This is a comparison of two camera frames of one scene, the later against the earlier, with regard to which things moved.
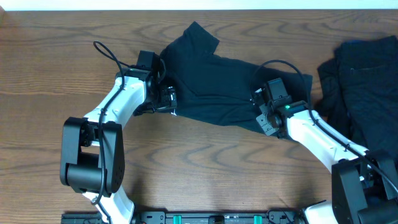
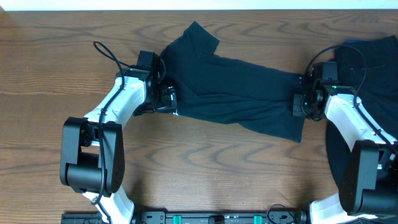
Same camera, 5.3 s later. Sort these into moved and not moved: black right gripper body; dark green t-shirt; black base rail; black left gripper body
Moved: black right gripper body
Not moved: dark green t-shirt; black base rail; black left gripper body
